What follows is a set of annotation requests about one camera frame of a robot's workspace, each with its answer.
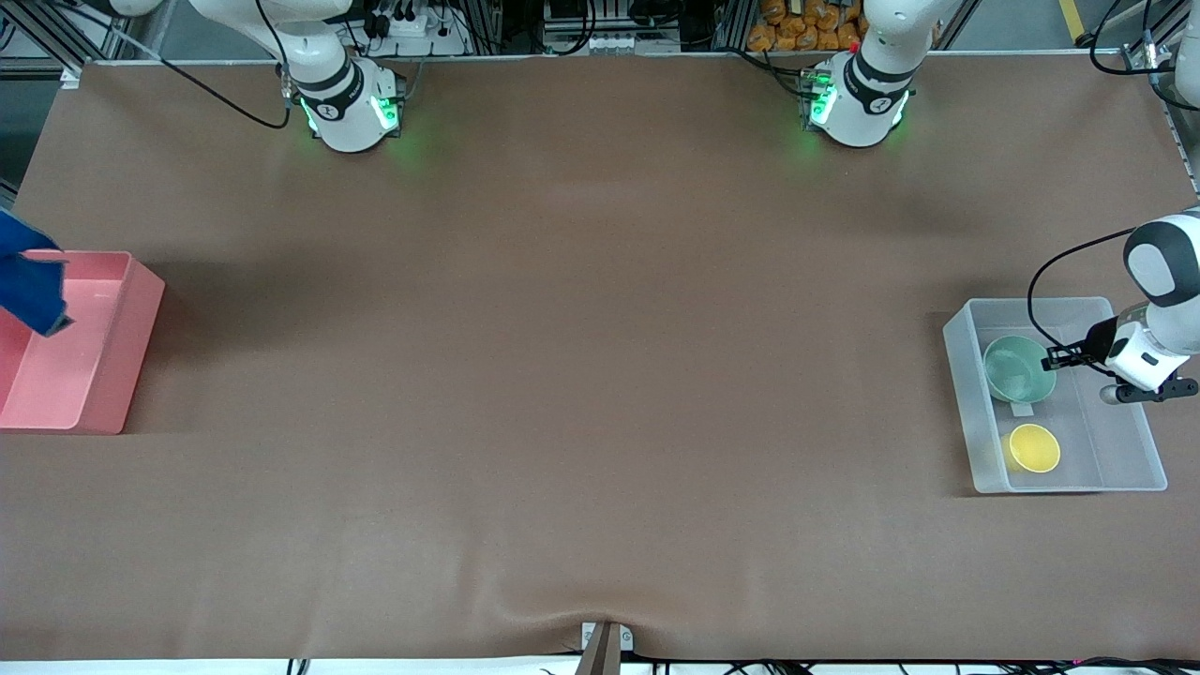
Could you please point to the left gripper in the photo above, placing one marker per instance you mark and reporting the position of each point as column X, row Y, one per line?
column 1094, row 343

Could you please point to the mint green bowl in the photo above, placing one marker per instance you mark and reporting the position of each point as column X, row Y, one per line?
column 1017, row 370

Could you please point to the yellow cup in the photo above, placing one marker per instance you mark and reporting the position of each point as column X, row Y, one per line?
column 1031, row 448

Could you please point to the blue cloth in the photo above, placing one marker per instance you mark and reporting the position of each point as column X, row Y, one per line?
column 28, row 281

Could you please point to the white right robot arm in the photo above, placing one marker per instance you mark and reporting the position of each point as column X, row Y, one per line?
column 352, row 122

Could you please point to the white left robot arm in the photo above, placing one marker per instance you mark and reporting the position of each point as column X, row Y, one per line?
column 858, row 112

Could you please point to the clear plastic bin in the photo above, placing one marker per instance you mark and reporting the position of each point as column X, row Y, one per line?
column 1097, row 450

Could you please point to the orange packaged items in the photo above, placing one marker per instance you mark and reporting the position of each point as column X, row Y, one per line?
column 806, row 23

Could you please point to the brown table cover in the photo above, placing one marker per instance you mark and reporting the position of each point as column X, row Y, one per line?
column 562, row 375

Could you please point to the white terminal block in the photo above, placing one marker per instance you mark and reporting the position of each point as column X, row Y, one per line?
column 614, row 42

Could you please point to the white power strip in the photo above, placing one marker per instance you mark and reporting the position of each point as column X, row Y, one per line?
column 412, row 28

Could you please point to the pink plastic bin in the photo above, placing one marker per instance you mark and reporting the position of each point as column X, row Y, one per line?
column 84, row 375

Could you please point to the grey metal bracket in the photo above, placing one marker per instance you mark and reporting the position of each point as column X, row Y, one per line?
column 627, row 637

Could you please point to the brown camera post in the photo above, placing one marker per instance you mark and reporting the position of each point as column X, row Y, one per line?
column 600, row 656

